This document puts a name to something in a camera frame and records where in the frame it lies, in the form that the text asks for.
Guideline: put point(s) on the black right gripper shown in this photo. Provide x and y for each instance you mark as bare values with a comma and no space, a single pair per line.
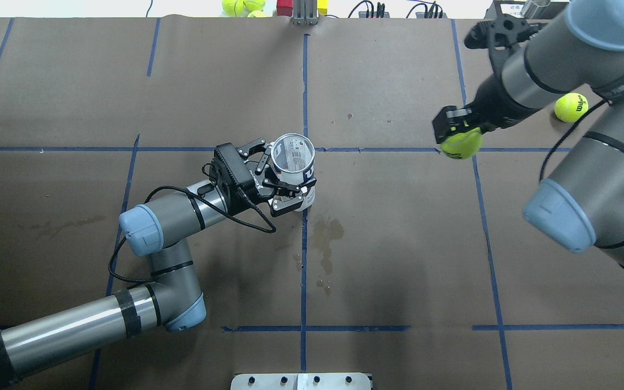
489,110

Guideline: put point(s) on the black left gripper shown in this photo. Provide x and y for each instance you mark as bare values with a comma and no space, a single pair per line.
251,187

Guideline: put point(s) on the white blue tennis ball can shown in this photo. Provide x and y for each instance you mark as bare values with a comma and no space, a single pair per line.
293,158

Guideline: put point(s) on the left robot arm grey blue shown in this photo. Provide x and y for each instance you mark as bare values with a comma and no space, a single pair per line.
59,204

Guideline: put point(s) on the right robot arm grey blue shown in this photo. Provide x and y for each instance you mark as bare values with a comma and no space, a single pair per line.
581,203

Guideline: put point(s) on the yellow ball on side table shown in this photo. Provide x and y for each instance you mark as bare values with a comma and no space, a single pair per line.
233,8

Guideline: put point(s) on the silver metal cylinder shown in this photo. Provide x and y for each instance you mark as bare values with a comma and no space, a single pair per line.
534,9

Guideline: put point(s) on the yellow cube block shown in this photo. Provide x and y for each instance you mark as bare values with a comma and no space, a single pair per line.
322,7

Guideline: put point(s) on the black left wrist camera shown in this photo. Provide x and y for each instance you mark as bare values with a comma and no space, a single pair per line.
233,178

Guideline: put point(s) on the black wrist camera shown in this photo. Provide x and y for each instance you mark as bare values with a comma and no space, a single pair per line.
504,31
233,178

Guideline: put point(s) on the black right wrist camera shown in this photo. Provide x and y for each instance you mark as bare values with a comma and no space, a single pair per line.
504,31

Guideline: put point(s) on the white pedestal column base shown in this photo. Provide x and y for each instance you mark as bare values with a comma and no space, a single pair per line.
350,380

